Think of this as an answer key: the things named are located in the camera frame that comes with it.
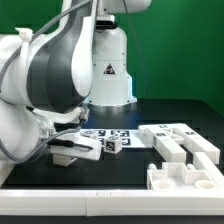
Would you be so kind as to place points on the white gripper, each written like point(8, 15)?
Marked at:
point(76, 146)

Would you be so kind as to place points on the white tagged cube nut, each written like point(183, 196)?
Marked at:
point(113, 144)

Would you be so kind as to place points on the white fiducial tag sheet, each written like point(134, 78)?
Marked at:
point(131, 138)

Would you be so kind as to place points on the white left fence piece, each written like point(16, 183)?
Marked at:
point(5, 170)

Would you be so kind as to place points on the white chair seat tray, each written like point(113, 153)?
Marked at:
point(178, 176)

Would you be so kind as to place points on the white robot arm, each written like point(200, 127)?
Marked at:
point(46, 76)

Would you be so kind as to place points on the white chair back frame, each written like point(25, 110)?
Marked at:
point(170, 140)

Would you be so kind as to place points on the white front fence bar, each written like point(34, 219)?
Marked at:
point(110, 202)

